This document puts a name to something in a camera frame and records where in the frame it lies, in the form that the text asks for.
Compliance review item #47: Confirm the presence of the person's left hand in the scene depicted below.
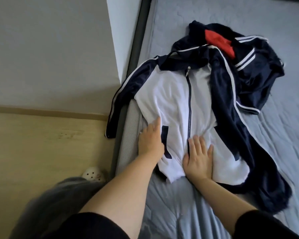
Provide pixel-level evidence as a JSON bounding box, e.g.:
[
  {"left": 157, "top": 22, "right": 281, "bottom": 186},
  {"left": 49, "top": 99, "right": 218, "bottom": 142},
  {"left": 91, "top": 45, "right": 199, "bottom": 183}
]
[{"left": 138, "top": 116, "right": 166, "bottom": 163}]

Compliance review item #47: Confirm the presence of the white and navy garment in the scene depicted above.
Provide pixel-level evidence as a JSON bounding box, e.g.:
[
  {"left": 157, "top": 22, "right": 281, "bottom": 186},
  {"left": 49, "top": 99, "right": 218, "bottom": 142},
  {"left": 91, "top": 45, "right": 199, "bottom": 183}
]
[{"left": 105, "top": 44, "right": 293, "bottom": 213}]

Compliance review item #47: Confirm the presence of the red and navy sports jacket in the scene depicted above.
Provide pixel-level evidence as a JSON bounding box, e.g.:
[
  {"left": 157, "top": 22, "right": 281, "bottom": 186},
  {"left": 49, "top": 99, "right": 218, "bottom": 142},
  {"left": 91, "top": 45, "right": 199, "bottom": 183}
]
[{"left": 169, "top": 20, "right": 286, "bottom": 116}]

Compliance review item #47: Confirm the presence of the person's right hand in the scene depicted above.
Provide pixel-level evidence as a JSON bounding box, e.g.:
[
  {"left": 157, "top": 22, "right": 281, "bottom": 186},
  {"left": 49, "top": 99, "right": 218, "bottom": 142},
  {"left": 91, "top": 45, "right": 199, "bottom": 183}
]
[{"left": 182, "top": 135, "right": 215, "bottom": 183}]

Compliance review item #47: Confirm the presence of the person's white clog shoe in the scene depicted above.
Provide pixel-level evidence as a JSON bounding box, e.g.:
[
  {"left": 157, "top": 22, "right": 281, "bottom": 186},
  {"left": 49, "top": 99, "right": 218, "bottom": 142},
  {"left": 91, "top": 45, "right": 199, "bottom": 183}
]
[{"left": 82, "top": 167, "right": 107, "bottom": 183}]

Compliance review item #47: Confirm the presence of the person's left forearm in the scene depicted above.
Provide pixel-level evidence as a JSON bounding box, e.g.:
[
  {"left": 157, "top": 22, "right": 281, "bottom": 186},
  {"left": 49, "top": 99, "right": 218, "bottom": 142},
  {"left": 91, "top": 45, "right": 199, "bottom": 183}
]
[{"left": 79, "top": 154, "right": 163, "bottom": 239}]

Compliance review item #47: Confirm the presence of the grey quilted bed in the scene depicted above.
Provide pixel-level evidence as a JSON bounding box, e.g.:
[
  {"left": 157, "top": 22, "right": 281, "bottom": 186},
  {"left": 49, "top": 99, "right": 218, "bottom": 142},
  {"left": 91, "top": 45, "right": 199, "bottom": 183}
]
[{"left": 110, "top": 0, "right": 299, "bottom": 239}]

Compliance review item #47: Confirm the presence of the person's right forearm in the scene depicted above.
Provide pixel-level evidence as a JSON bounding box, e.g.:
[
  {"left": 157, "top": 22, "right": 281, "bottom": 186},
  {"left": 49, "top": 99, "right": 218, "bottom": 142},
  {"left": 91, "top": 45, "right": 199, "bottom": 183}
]
[{"left": 191, "top": 176, "right": 259, "bottom": 235}]

